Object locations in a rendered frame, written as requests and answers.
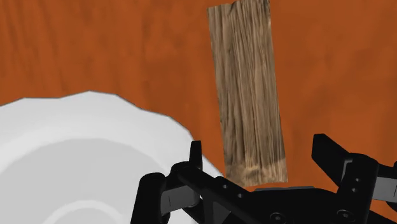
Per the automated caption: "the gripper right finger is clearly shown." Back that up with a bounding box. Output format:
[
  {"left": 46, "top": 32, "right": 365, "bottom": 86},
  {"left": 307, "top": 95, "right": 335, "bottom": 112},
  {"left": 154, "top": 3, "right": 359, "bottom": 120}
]
[{"left": 311, "top": 133, "right": 397, "bottom": 224}]

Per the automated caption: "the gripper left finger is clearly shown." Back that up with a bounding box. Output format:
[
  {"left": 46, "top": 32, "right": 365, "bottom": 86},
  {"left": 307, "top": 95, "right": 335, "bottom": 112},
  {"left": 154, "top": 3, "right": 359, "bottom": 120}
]
[{"left": 130, "top": 140, "right": 258, "bottom": 224}]

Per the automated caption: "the brown wooden block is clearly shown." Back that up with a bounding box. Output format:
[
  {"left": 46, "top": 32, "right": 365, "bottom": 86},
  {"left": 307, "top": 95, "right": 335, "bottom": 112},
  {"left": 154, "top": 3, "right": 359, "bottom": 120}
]
[{"left": 206, "top": 0, "right": 289, "bottom": 188}]

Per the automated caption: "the white plate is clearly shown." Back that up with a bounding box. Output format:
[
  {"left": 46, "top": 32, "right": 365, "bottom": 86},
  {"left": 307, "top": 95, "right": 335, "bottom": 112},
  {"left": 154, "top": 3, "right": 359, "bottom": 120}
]
[{"left": 0, "top": 90, "right": 223, "bottom": 224}]

